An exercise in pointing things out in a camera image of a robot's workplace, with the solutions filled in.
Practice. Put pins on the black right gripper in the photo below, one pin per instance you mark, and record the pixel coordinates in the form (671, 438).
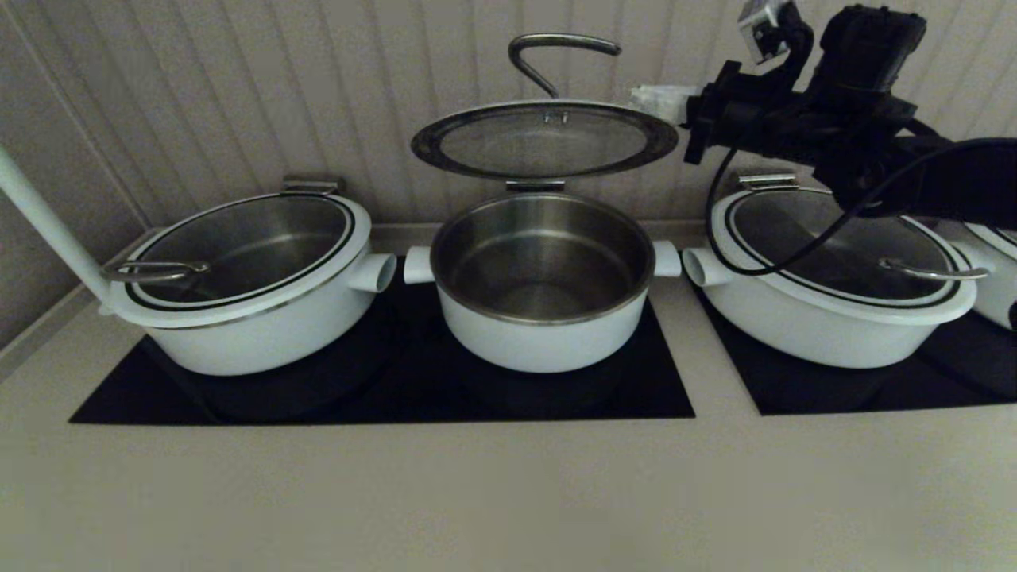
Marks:
(747, 115)

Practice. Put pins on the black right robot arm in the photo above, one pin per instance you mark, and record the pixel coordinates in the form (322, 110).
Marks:
(890, 119)

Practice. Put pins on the right white pot with lid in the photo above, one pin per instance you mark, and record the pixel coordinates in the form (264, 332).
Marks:
(794, 238)

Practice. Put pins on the white lidded pot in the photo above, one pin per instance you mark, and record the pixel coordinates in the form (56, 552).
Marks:
(997, 286)

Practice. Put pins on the wide black glass cooktop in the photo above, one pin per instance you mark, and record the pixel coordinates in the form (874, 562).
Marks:
(397, 389)

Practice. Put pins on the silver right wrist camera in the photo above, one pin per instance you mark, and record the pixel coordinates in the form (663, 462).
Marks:
(761, 28)

